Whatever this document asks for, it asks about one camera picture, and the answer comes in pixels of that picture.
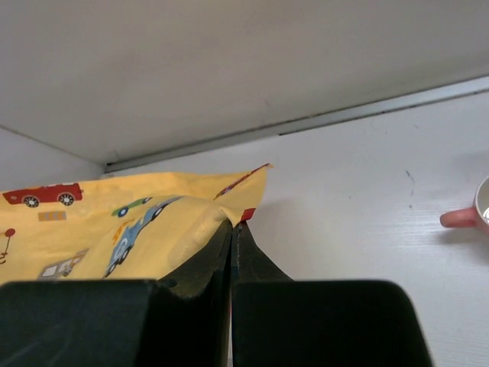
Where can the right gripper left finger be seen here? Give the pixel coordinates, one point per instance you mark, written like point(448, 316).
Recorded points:
point(191, 307)

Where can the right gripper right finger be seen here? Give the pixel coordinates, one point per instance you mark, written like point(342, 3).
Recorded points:
point(257, 330)

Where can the yellow vehicle-print cloth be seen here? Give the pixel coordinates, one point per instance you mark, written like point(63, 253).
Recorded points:
point(139, 226)

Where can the pink ceramic mug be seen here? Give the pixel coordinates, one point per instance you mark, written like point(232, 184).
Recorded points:
point(475, 216)

